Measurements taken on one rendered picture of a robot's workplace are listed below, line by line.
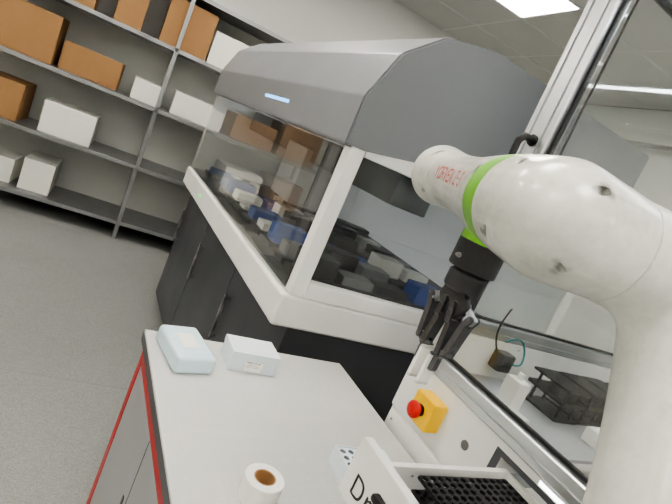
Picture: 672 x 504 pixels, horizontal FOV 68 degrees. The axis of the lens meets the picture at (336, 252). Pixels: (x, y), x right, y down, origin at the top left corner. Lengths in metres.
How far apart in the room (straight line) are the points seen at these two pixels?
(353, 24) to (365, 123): 3.65
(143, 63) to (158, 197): 1.14
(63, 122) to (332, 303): 3.12
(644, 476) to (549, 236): 0.22
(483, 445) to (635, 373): 0.63
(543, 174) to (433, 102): 1.03
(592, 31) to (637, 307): 0.84
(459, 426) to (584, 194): 0.80
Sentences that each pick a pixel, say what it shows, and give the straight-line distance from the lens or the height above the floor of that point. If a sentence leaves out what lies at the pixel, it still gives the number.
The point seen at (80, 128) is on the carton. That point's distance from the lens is 4.25.
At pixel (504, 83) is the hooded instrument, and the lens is 1.64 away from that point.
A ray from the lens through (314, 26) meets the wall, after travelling 4.89.
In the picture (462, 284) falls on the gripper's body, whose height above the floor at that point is 1.21.
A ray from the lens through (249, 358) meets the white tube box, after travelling 1.24.
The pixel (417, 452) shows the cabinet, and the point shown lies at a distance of 1.28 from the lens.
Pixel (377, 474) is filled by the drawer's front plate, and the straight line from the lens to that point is 0.85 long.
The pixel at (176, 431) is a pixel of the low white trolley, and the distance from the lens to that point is 1.00.
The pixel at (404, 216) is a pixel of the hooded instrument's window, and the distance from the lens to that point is 1.55.
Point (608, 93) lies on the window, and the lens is 1.20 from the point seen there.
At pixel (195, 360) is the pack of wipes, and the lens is 1.16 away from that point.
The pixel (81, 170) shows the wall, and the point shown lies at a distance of 4.78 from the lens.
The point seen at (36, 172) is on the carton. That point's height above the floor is 0.30.
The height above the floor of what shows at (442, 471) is 0.89.
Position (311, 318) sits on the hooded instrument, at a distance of 1.51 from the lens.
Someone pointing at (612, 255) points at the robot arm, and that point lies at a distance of 0.49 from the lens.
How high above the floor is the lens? 1.34
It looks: 11 degrees down
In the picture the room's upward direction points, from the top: 23 degrees clockwise
